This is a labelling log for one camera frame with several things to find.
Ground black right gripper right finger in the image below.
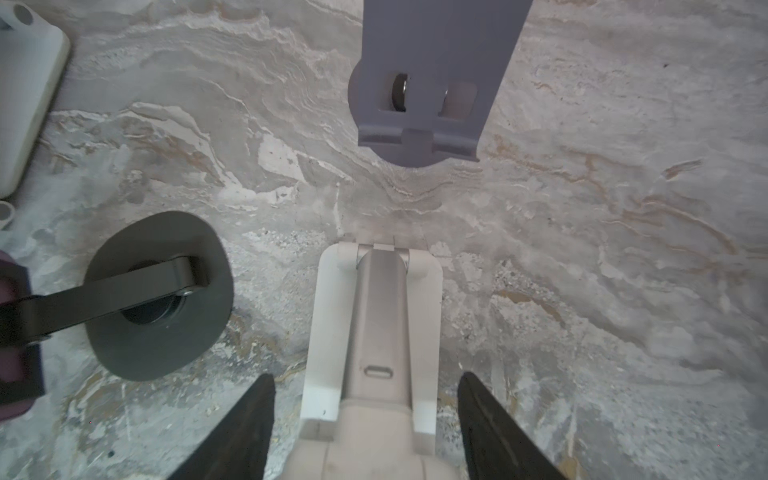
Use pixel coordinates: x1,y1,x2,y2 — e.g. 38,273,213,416
457,371,565,480

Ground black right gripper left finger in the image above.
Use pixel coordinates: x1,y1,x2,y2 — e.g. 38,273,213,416
170,374,276,480

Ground dark round stand pink phone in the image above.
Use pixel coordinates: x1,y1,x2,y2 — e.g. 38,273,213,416
17,211,234,381

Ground pink-edged phone on stand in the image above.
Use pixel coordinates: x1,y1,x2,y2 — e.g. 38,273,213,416
1,251,45,422

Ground grey round phone stand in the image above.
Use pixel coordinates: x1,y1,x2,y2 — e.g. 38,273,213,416
348,0,532,168

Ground white folding phone stand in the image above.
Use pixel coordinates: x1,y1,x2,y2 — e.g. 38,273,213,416
1,1,71,227

